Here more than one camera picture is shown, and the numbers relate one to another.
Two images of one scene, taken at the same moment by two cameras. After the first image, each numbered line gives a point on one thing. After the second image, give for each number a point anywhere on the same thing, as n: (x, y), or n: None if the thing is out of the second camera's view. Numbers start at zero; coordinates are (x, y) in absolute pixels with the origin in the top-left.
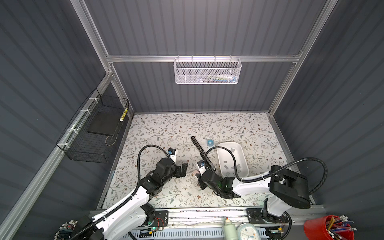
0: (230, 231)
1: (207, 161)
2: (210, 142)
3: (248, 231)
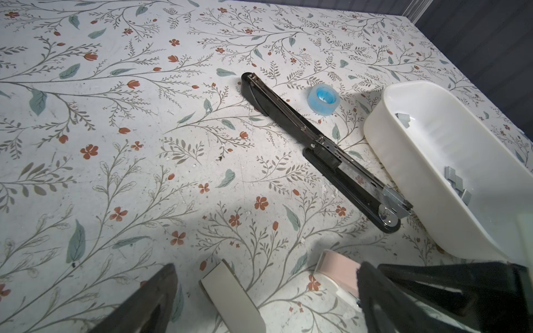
0: None
1: (384, 201)
2: (323, 99)
3: None
